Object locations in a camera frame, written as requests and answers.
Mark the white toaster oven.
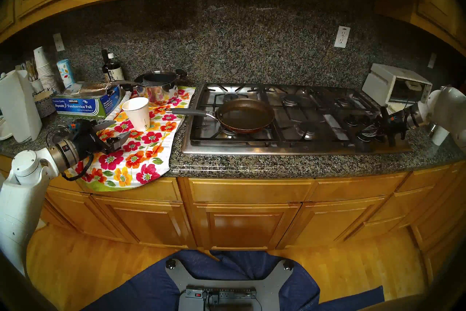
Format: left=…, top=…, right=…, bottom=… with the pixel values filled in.
left=362, top=63, right=433, bottom=107

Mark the dark blue moving blanket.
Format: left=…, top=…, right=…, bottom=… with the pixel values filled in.
left=84, top=249, right=385, bottom=311

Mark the narrow black cast iron grate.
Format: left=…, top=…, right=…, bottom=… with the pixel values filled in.
left=316, top=87, right=379, bottom=114

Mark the wooden cabinet door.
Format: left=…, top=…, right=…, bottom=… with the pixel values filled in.
left=279, top=197, right=387, bottom=249
left=193, top=203, right=302, bottom=251
left=91, top=195, right=195, bottom=249

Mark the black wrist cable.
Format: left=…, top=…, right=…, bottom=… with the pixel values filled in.
left=61, top=153, right=94, bottom=182

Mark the stainless steel saucepan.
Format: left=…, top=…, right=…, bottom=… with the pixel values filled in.
left=110, top=70, right=188, bottom=107

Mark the dark bottle with white label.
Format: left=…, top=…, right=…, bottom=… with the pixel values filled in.
left=106, top=53, right=125, bottom=82

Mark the stainless steel gas cooktop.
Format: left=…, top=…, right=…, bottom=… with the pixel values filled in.
left=181, top=83, right=412, bottom=156

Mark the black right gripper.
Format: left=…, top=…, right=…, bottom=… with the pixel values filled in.
left=355, top=105, right=410, bottom=153

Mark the floral kitchen towel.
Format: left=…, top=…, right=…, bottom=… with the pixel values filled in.
left=67, top=85, right=197, bottom=192

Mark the woven patterned basket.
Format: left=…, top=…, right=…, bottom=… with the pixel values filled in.
left=33, top=90, right=58, bottom=119

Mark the stack of white paper cups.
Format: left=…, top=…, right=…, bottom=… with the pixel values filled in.
left=33, top=46, right=59, bottom=93

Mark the blue foodservice foil box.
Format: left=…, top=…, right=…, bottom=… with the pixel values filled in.
left=52, top=81, right=123, bottom=119

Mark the slim dark glass bottle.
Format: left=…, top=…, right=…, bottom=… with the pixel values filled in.
left=101, top=49, right=110, bottom=83

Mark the wooden utensil bundle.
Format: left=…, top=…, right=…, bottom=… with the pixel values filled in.
left=21, top=59, right=39, bottom=82

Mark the wooden lower cabinet run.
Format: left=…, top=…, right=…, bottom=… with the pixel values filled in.
left=0, top=155, right=466, bottom=285

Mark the white paper towel roll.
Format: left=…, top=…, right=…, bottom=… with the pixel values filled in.
left=0, top=70, right=43, bottom=144

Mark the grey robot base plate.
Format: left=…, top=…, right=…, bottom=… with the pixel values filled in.
left=166, top=259, right=294, bottom=311

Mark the dark nonstick frying pan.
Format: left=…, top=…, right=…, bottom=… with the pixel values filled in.
left=169, top=98, right=276, bottom=134

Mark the dark round lid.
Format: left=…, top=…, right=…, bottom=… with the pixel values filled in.
left=47, top=124, right=73, bottom=146

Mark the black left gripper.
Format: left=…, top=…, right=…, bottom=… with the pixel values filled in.
left=67, top=119, right=131, bottom=162

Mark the white duplex wall outlet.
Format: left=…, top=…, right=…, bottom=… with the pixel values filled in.
left=334, top=25, right=351, bottom=48

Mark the white paper cup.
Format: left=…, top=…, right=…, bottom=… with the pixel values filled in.
left=431, top=126, right=451, bottom=146
left=122, top=97, right=151, bottom=132

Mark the patterned blue paper cup stack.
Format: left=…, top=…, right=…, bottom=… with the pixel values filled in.
left=56, top=59, right=76, bottom=88

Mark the wooden drawer front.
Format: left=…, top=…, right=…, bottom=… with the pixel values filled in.
left=308, top=172, right=408, bottom=202
left=84, top=177, right=182, bottom=202
left=187, top=178, right=314, bottom=204

